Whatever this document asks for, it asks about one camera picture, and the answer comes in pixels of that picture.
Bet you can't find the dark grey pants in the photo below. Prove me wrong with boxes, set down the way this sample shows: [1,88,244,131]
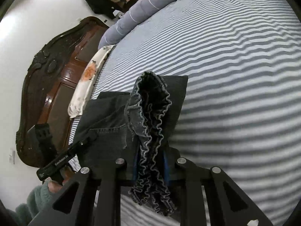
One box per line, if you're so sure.
[76,71,189,217]

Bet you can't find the carved dark wooden headboard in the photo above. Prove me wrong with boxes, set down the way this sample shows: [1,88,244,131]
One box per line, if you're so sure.
[16,16,110,167]

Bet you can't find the grey blue striped duvet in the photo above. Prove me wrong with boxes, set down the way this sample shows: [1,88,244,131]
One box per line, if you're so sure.
[98,0,207,50]

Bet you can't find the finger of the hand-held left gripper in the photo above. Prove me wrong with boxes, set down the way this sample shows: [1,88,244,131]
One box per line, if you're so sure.
[71,133,98,156]

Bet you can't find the person's left forearm green sleeve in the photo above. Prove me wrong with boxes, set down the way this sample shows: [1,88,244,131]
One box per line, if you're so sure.
[14,181,63,226]

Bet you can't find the person's left hand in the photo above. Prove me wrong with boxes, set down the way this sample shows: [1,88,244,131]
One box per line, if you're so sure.
[46,166,76,192]

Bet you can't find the white floral pillow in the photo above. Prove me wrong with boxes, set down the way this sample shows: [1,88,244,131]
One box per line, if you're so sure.
[68,45,116,119]

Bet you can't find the black hanging clothes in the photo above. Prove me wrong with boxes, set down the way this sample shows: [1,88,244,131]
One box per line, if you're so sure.
[82,0,132,20]

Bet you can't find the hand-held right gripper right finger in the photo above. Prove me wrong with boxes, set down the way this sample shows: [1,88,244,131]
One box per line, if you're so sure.
[163,151,274,226]

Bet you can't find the grey white striped bed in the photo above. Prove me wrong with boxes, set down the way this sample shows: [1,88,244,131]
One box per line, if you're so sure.
[68,0,301,226]

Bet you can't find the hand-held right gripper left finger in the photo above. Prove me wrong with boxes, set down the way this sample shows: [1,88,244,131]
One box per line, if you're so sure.
[28,152,139,226]

